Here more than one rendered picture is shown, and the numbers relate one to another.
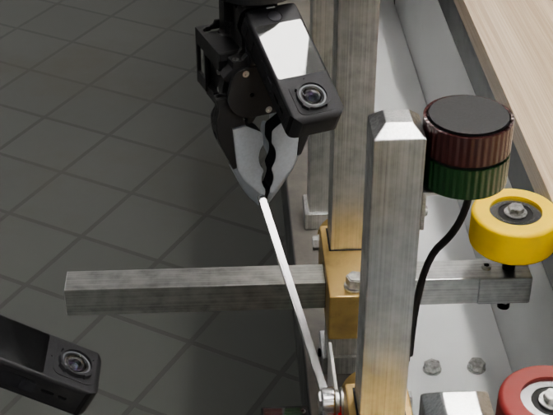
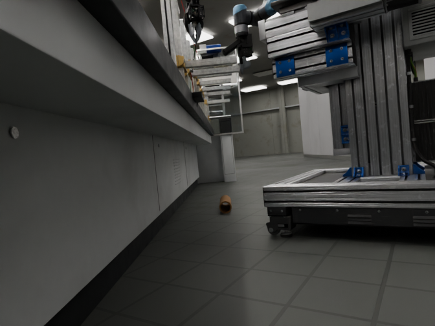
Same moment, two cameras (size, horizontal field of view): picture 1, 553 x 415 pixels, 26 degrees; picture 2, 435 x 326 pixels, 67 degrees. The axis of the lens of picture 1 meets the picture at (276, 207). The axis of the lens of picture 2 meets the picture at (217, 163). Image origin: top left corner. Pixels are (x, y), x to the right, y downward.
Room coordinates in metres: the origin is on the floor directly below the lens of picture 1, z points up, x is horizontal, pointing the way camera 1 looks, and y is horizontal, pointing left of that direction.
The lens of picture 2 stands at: (2.46, 0.18, 0.40)
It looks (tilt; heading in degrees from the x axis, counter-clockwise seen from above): 2 degrees down; 184
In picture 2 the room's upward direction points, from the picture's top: 5 degrees counter-clockwise
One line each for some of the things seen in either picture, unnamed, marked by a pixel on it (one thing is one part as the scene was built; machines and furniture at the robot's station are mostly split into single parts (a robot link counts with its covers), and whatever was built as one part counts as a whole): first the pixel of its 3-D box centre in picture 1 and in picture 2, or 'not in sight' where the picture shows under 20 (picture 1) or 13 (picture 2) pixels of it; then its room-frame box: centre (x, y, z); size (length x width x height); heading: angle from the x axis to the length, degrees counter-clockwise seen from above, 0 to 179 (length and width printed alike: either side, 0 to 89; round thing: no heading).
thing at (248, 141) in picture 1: (238, 152); (199, 32); (0.91, 0.03, 0.97); 0.06 x 0.03 x 0.09; 23
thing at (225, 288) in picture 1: (299, 288); (190, 65); (0.90, -0.02, 0.82); 0.43 x 0.03 x 0.04; 93
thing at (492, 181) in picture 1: (463, 162); not in sight; (0.70, -0.13, 1.09); 0.06 x 0.06 x 0.02
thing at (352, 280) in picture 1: (355, 281); not in sight; (0.87, -0.07, 0.86); 0.02 x 0.02 x 0.01
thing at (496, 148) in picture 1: (467, 130); not in sight; (0.70, -0.13, 1.11); 0.06 x 0.06 x 0.02
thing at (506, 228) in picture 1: (509, 257); not in sight; (0.91, -0.22, 0.85); 0.08 x 0.08 x 0.11
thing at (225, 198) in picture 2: not in sight; (225, 203); (0.19, 0.04, 0.04); 0.30 x 0.08 x 0.08; 3
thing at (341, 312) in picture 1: (348, 273); (180, 64); (0.92, -0.07, 0.83); 0.13 x 0.06 x 0.05; 3
